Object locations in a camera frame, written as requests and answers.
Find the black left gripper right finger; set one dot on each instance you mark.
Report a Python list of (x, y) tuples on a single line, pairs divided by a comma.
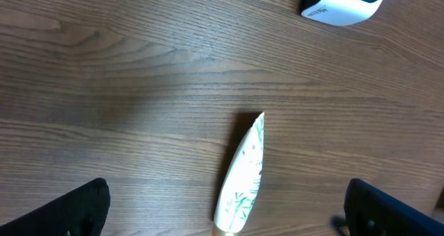
[(372, 212)]

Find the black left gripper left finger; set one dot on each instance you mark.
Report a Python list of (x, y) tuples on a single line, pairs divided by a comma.
[(80, 212)]

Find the white gold-capped tube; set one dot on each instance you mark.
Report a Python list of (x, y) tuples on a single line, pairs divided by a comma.
[(241, 184)]

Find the white barcode scanner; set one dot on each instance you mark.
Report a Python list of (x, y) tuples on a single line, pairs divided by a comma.
[(339, 12)]

